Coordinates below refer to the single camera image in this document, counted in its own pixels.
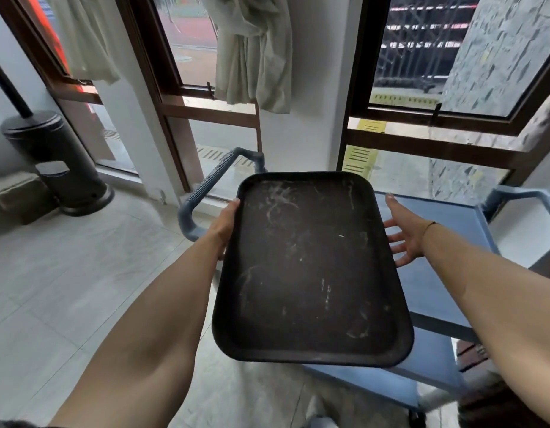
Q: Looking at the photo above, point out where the thin wrist bracelet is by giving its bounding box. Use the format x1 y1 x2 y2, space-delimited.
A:
420 221 441 246

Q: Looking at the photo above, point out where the brown window frame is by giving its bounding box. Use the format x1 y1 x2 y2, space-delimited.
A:
116 0 263 193
0 0 104 106
336 0 550 188

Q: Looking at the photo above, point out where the person's left forearm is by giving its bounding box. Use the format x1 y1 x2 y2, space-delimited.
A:
47 232 226 428

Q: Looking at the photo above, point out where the blue service cart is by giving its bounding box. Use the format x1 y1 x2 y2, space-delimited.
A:
177 147 550 415

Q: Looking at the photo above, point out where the white curtain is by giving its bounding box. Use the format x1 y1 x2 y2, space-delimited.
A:
42 0 122 86

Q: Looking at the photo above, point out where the beige storage box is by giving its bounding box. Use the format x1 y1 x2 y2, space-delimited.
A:
0 171 58 226

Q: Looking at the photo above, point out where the black serving tray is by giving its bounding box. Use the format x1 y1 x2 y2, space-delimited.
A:
212 171 415 369

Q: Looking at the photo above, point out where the person's right forearm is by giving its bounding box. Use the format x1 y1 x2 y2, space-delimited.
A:
418 222 550 417

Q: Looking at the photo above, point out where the black patio heater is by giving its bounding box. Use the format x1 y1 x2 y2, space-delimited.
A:
0 52 115 217

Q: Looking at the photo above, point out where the person's left hand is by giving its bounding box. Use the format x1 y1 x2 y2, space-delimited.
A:
211 198 241 262

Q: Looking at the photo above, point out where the beige tied curtain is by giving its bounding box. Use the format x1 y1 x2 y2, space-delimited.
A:
200 0 294 115

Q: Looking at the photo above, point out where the person's right hand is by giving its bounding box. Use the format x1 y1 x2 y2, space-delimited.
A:
384 193 430 269

